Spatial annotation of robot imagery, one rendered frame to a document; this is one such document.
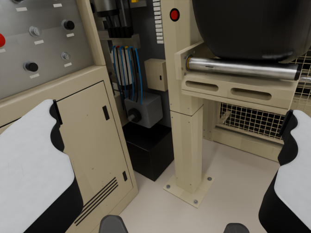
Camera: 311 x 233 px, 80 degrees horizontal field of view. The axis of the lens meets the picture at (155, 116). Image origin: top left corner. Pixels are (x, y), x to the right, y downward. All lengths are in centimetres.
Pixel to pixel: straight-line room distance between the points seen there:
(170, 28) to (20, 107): 61
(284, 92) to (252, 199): 90
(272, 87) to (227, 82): 13
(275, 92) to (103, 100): 67
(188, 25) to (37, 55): 55
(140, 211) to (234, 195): 61
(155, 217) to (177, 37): 101
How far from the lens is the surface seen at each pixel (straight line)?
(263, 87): 64
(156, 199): 135
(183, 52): 71
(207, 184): 141
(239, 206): 136
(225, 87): 67
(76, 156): 90
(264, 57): 63
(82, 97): 83
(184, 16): 79
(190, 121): 95
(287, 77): 65
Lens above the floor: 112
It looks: 32 degrees down
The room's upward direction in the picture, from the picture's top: 8 degrees counter-clockwise
